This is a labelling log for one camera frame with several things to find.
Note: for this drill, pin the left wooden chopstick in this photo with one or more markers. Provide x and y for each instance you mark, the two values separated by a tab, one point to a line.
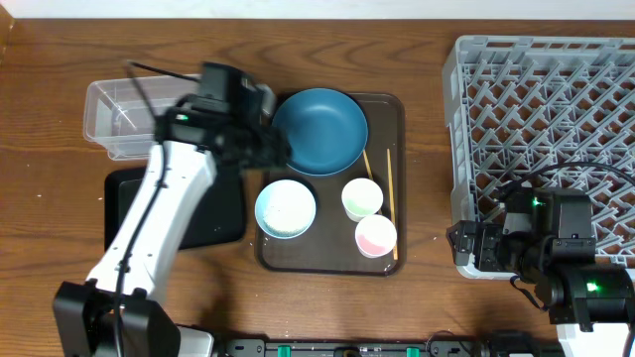
369	172

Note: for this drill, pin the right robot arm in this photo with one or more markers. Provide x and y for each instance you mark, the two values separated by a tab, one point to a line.
546	241

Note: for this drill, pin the brown serving tray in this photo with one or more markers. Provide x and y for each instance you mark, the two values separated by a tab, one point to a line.
328	246

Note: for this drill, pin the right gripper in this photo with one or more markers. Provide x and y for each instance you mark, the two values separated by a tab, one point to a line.
486	250

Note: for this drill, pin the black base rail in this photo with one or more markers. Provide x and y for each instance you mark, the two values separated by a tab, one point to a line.
504	343

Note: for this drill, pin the light blue rice bowl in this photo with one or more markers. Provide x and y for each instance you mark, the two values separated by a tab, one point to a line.
285	209

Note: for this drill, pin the clear plastic bin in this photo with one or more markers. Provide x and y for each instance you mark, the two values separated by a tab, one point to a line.
116	117

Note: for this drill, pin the white cup green inside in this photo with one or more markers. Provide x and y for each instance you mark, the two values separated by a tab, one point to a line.
361	197

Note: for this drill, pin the blue plate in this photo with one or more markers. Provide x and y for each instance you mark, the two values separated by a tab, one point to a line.
326	129

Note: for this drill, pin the white cup pink inside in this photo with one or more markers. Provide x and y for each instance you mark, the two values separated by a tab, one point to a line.
375	236

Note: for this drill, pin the grey dishwasher rack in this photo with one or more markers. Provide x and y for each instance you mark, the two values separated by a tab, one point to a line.
560	107

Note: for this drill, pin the wooden chopstick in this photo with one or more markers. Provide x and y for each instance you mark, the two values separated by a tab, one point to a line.
392	201
369	172

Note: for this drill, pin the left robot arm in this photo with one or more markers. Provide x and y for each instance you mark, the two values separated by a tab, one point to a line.
118	310

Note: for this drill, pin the black tray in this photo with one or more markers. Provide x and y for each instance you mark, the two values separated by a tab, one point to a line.
219	218

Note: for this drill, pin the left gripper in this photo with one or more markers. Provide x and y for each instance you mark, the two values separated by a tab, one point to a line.
272	154

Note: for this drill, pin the right wooden chopstick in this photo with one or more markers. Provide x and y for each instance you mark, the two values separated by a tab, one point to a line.
392	201

